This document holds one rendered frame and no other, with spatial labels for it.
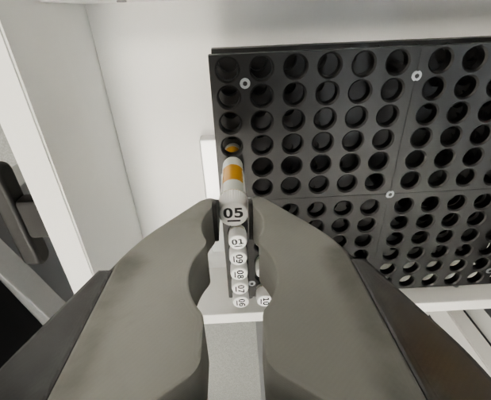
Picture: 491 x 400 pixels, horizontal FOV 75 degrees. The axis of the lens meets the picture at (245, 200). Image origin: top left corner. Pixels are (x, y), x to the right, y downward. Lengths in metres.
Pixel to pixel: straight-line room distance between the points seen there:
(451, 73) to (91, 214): 0.22
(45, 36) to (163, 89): 0.08
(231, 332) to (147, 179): 1.56
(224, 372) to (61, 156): 1.95
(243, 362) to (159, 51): 1.87
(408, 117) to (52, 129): 0.19
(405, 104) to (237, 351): 1.80
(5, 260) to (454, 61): 0.53
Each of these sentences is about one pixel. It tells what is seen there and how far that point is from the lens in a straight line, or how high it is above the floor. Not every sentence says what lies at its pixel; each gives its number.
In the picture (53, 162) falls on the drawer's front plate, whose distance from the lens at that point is 0.19.
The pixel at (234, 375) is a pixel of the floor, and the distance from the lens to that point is 2.11.
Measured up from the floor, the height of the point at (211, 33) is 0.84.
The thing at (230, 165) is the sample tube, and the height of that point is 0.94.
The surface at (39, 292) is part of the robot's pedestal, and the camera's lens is 0.56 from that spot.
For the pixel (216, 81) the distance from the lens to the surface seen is 0.18.
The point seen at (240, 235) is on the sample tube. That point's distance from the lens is 0.21.
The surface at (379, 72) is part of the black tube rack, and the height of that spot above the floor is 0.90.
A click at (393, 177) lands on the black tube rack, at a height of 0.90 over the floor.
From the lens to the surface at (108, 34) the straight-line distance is 0.26.
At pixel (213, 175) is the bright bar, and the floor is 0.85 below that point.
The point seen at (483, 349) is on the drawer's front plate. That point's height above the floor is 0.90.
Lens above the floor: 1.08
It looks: 59 degrees down
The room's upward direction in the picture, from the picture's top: 176 degrees clockwise
